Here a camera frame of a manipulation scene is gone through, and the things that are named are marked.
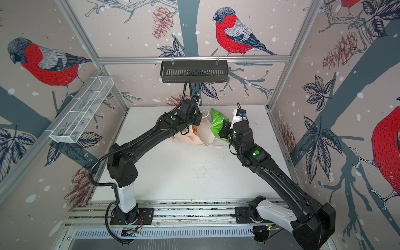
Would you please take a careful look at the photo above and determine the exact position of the green snack packet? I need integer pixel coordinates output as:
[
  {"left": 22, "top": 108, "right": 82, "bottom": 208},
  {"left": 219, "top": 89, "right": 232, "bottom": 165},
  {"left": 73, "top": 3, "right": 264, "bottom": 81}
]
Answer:
[{"left": 210, "top": 108, "right": 231, "bottom": 143}]

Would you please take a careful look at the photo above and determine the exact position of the printed paper bag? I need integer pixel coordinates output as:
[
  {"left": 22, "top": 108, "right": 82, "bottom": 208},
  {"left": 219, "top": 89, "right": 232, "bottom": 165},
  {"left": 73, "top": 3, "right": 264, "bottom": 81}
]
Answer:
[{"left": 171, "top": 109, "right": 228, "bottom": 149}]

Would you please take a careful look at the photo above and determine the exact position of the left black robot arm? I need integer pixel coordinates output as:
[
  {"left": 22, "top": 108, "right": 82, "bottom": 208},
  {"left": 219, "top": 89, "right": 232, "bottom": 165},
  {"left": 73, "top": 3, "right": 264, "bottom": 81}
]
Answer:
[{"left": 107, "top": 100, "right": 202, "bottom": 225}]

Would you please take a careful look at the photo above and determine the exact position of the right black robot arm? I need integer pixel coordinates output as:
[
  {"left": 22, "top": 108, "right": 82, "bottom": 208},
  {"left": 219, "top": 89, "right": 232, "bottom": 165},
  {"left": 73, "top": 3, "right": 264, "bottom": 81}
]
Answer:
[{"left": 219, "top": 120, "right": 336, "bottom": 250}]

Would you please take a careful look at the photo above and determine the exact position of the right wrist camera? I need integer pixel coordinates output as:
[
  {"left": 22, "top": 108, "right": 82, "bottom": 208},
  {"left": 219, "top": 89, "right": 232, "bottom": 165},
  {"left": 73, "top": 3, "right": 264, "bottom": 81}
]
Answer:
[{"left": 230, "top": 108, "right": 248, "bottom": 129}]

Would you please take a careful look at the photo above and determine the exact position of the black wall basket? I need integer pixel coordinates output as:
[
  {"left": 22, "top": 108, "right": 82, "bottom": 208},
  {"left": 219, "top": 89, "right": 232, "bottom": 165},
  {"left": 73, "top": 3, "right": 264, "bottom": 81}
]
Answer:
[{"left": 160, "top": 60, "right": 228, "bottom": 83}]

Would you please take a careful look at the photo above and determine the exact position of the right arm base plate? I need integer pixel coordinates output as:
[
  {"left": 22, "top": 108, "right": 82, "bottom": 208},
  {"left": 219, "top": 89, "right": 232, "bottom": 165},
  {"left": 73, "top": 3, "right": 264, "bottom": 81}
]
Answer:
[{"left": 234, "top": 206, "right": 259, "bottom": 224}]

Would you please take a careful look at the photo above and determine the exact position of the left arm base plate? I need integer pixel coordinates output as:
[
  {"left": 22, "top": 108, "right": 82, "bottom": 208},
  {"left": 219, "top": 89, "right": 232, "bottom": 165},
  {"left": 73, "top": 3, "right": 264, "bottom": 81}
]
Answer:
[{"left": 110, "top": 206, "right": 155, "bottom": 226}]

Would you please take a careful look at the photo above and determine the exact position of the white wire mesh basket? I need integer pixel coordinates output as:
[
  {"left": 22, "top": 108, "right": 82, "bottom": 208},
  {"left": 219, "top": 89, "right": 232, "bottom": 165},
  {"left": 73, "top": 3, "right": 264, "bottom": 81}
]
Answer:
[{"left": 50, "top": 76, "right": 114, "bottom": 143}]

